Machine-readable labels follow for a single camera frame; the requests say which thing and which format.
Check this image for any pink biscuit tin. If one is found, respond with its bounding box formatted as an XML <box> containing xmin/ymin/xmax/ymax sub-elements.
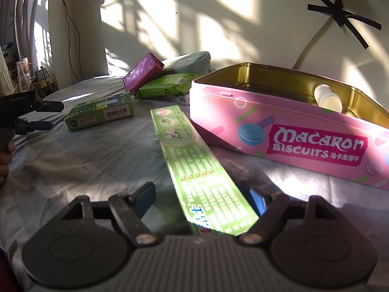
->
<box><xmin>190</xmin><ymin>62</ymin><xmax>389</xmax><ymax>192</ymax></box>

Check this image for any light blue zip pouch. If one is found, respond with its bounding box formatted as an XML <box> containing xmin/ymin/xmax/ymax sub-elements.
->
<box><xmin>161</xmin><ymin>51</ymin><xmax>212</xmax><ymax>75</ymax></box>

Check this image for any magenta coin purse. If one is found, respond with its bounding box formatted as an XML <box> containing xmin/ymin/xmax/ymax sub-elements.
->
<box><xmin>122</xmin><ymin>52</ymin><xmax>165</xmax><ymax>102</ymax></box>

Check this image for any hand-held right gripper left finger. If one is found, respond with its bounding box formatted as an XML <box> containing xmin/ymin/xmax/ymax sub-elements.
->
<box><xmin>61</xmin><ymin>182</ymin><xmax>160</xmax><ymax>247</ymax></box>

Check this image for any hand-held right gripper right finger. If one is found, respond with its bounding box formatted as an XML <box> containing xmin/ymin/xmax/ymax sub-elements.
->
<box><xmin>239</xmin><ymin>181</ymin><xmax>341</xmax><ymax>245</ymax></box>

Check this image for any white plastic bottle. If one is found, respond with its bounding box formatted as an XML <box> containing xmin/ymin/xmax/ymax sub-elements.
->
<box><xmin>313</xmin><ymin>84</ymin><xmax>343</xmax><ymax>112</ymax></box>

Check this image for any yellowish power strip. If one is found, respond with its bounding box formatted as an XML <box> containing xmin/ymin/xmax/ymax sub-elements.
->
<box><xmin>32</xmin><ymin>77</ymin><xmax>56</xmax><ymax>93</ymax></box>

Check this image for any black tape cross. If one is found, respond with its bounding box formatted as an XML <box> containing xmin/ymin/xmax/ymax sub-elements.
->
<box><xmin>307</xmin><ymin>0</ymin><xmax>382</xmax><ymax>50</ymax></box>

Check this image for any teal patterned tissue pack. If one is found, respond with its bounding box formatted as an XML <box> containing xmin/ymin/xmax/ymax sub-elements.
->
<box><xmin>164</xmin><ymin>93</ymin><xmax>191</xmax><ymax>106</ymax></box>

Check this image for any beige hanging cloth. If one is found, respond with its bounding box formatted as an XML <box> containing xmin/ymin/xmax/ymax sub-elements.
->
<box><xmin>0</xmin><ymin>49</ymin><xmax>13</xmax><ymax>95</ymax></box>

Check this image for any person's left hand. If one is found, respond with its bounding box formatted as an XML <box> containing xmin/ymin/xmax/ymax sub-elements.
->
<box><xmin>0</xmin><ymin>140</ymin><xmax>16</xmax><ymax>188</ymax></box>

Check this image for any long green toothpaste box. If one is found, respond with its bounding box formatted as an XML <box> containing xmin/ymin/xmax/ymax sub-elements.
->
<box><xmin>150</xmin><ymin>105</ymin><xmax>259</xmax><ymax>237</ymax></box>

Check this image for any white cable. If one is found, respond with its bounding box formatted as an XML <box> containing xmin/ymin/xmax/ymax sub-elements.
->
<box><xmin>291</xmin><ymin>0</ymin><xmax>338</xmax><ymax>69</ymax></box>

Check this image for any dark wall cable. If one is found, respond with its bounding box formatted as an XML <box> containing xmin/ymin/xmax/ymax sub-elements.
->
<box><xmin>59</xmin><ymin>0</ymin><xmax>86</xmax><ymax>81</ymax></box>

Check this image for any sheer window curtain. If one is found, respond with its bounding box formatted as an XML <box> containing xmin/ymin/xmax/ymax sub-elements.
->
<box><xmin>0</xmin><ymin>0</ymin><xmax>51</xmax><ymax>92</ymax></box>

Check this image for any small green barcoded box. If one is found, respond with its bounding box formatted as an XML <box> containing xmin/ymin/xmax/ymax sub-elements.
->
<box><xmin>65</xmin><ymin>91</ymin><xmax>136</xmax><ymax>132</ymax></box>

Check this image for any green wet wipes pack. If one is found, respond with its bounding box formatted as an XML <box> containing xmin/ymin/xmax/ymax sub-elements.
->
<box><xmin>135</xmin><ymin>72</ymin><xmax>203</xmax><ymax>99</ymax></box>

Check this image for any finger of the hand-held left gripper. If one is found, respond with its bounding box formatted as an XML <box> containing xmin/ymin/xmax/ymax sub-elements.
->
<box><xmin>15</xmin><ymin>118</ymin><xmax>53</xmax><ymax>135</ymax></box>
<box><xmin>35</xmin><ymin>99</ymin><xmax>64</xmax><ymax>113</ymax></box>

